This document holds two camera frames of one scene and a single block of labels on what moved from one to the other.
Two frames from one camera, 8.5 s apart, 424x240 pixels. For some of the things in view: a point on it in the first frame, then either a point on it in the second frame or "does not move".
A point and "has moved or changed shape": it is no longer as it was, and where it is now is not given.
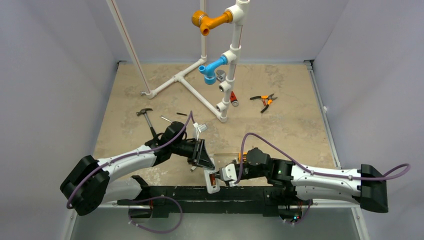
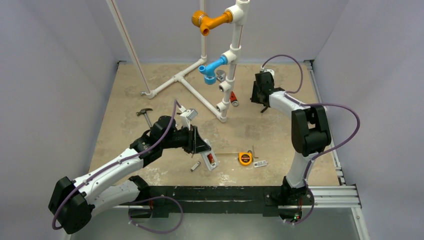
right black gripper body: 241,166 to 259,96
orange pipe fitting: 200,19 does not move
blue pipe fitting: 208,70 does not move
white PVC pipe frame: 239,11 does not move
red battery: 212,179 has moved or changed shape
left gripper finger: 204,161 to 201,146
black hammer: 144,111 does not move
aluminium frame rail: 96,208 does not move
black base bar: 276,201 does not move
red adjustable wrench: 233,100 does not move
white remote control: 211,189 has moved or changed shape
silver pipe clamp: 221,76 does not move
